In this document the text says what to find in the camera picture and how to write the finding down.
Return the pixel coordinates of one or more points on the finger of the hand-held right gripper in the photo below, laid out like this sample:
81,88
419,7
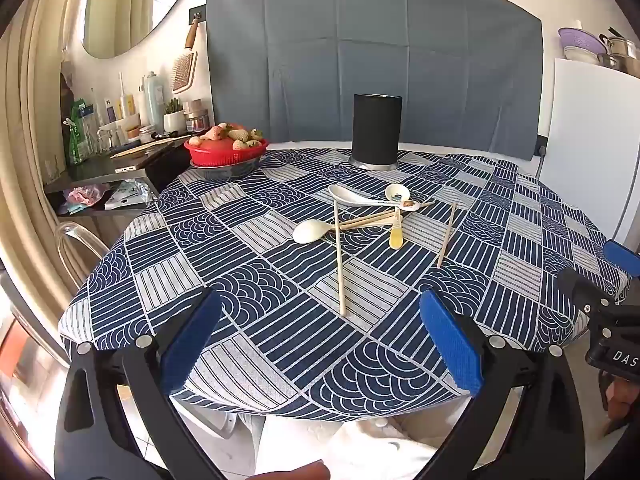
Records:
580,285
622,256

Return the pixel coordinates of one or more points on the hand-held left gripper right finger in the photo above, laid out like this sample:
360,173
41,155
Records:
450,345

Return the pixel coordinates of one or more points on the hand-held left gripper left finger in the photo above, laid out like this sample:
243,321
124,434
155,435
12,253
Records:
192,345

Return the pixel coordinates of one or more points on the yellow spoon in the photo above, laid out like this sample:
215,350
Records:
396,237

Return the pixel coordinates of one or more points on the small brown-bowled spoon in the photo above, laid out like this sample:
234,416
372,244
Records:
410,205

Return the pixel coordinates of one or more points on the small white printed spoon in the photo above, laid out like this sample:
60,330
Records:
397,191

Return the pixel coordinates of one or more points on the large white spoon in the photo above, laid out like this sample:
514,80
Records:
311,231

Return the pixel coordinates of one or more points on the white ceramic soup spoon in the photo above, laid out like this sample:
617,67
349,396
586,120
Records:
345,193

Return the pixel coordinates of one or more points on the black cylindrical utensil holder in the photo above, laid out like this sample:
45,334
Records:
376,130

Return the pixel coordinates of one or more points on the person's right hand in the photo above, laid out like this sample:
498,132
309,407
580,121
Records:
622,400

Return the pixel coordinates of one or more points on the white refrigerator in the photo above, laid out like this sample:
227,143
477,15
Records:
585,160

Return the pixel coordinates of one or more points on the blue patterned tablecloth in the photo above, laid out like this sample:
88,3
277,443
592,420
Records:
280,280

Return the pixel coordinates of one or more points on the white cloth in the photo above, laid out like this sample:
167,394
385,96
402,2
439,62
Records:
380,452

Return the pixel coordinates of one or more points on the clear plastic chair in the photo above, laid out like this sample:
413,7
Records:
75,240

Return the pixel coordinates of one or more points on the white printed packets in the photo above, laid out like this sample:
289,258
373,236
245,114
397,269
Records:
127,196

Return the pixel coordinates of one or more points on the steel bowl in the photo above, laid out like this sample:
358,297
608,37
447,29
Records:
225,171

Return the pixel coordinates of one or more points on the pink cloth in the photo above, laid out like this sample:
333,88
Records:
85,195

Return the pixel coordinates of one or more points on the steel pot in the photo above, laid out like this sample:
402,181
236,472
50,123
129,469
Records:
617,64
620,45

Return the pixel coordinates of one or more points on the red plastic basket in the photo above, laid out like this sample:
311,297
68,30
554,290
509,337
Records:
220,154

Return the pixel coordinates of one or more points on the dark side shelf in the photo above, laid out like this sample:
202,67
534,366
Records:
95,172

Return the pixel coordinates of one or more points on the wooden comb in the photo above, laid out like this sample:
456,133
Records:
137,150

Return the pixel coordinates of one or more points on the white bowl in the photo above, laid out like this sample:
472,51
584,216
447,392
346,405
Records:
581,55

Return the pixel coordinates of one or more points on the pile of strawberries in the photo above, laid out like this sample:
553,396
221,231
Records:
247,136

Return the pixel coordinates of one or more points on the purple colander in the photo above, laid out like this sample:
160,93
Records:
580,39

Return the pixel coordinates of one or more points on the white potted succulent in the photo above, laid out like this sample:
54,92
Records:
174,119

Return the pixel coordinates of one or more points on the pink glass jars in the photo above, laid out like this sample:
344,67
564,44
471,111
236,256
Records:
196,117

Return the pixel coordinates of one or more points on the green packet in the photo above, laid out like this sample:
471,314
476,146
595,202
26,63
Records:
79,132

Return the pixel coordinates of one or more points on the tall white bottle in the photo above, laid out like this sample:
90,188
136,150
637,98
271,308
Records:
154,102

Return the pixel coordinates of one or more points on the grey-blue backdrop cloth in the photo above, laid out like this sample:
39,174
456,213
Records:
450,60

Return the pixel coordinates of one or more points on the white electric toothbrush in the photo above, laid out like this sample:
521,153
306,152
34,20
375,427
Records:
121,95

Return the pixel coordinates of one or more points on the cream curtain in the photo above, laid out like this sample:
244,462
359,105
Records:
30,110

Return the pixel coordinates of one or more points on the round wall mirror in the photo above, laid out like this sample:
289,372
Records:
125,10

